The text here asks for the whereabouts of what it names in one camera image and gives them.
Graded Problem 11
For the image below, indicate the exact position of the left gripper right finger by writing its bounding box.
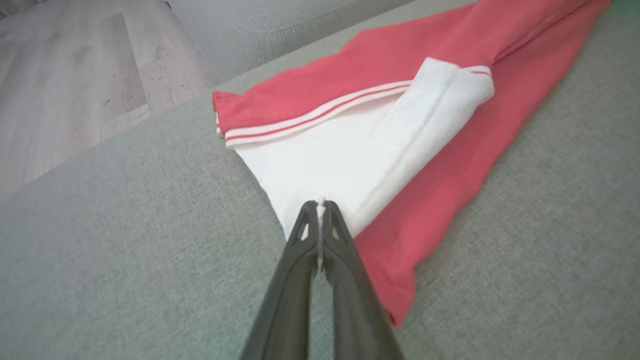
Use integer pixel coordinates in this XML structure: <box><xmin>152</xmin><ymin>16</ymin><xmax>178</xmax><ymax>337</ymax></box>
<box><xmin>320</xmin><ymin>200</ymin><xmax>405</xmax><ymax>360</ymax></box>

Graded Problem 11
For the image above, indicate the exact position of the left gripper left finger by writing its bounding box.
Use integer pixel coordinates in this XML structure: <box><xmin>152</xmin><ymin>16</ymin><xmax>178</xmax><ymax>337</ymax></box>
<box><xmin>240</xmin><ymin>200</ymin><xmax>321</xmax><ymax>360</ymax></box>

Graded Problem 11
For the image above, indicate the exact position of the grey fabric sofa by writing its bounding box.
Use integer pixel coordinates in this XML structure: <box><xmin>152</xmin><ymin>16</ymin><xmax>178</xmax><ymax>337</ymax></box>
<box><xmin>0</xmin><ymin>0</ymin><xmax>640</xmax><ymax>360</ymax></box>

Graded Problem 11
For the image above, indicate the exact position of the red white basketball jersey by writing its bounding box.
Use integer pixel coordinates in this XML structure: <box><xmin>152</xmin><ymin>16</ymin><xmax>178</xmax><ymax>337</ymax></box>
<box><xmin>212</xmin><ymin>0</ymin><xmax>613</xmax><ymax>328</ymax></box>

